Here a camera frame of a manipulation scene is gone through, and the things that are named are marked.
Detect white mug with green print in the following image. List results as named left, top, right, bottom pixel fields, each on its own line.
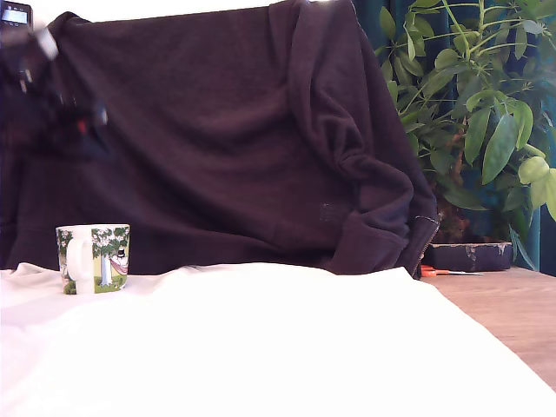
left=55, top=223, right=131, bottom=295

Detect black draped sweater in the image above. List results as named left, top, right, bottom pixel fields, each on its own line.
left=0, top=0, right=440, bottom=280

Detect black device with display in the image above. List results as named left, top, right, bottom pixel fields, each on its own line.
left=0, top=0, right=35, bottom=30

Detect white table cloth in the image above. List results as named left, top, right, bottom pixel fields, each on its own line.
left=0, top=261, right=556, bottom=417

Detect dark rectangular planter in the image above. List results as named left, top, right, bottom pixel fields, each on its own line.
left=423, top=242, right=514, bottom=273

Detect green leafy houseplant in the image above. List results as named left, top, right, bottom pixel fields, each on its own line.
left=375, top=0, right=556, bottom=271

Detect orange handled scissors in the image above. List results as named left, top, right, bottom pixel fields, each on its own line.
left=420, top=264, right=485, bottom=279

